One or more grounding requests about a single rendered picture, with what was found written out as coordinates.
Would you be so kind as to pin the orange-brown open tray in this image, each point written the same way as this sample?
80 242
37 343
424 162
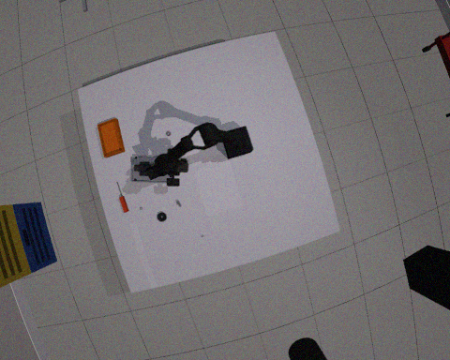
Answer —
111 139

